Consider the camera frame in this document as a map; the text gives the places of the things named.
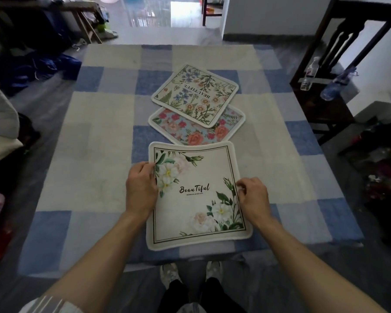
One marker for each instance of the person's right hand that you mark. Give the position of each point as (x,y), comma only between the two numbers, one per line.
(254,200)

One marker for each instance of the person's left hand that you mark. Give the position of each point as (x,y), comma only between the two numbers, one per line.
(138,192)

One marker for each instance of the person's right thumb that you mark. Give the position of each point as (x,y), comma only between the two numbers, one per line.
(242,191)

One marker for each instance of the person's left thumb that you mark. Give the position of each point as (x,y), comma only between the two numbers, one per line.
(153,182)

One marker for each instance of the white floral cloth with border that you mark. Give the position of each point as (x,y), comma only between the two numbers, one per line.
(192,198)

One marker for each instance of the person's right forearm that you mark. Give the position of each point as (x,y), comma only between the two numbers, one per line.
(309,270)

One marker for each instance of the person's left forearm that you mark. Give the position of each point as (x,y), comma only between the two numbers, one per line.
(101,264)

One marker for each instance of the blue grey checked tablecloth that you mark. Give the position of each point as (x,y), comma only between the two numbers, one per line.
(101,153)

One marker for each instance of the pink rose pattern cloth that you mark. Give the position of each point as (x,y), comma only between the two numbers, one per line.
(195,133)

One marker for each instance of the white right shoe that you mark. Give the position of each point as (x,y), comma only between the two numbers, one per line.
(214,270)

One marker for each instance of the white shoe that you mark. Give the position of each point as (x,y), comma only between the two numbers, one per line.
(169,274)
(214,270)

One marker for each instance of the white left shoe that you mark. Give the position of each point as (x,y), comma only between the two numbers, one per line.
(169,274)

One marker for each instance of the wildflower pattern cloth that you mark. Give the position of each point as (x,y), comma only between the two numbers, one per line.
(195,94)

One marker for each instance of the black trousers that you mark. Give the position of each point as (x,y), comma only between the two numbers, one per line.
(177,298)

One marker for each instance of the clear plastic bottle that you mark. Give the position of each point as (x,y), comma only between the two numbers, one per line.
(309,74)

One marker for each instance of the pile of dark clutter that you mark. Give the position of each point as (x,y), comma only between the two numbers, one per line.
(378,172)

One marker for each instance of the blue tinted plastic bottle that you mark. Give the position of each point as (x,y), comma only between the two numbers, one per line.
(337,83)

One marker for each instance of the striped shirt sleeve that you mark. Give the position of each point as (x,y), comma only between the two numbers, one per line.
(49,305)

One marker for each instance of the green bottle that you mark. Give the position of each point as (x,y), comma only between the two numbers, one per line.
(101,28)

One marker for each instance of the crumpled blue cloth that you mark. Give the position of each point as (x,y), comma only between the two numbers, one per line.
(35,70)

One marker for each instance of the white cushion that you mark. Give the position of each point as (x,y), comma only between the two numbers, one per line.
(1,123)

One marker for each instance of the wooden rack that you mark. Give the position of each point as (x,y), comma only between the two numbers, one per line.
(81,21)

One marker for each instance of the dark wooden chair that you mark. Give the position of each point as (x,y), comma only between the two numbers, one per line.
(339,39)
(204,11)

